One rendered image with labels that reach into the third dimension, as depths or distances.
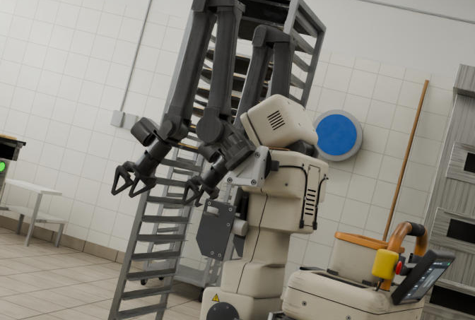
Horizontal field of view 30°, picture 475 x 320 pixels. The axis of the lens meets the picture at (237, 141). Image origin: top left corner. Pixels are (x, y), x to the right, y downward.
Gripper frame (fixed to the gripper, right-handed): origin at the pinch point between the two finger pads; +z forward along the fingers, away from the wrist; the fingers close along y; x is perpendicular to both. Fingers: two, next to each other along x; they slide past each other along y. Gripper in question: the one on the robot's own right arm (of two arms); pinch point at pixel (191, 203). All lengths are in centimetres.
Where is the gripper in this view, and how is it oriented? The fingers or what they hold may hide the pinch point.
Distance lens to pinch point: 296.7
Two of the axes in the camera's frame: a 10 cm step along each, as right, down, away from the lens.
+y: -4.0, -1.3, -9.1
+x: 6.6, 6.4, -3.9
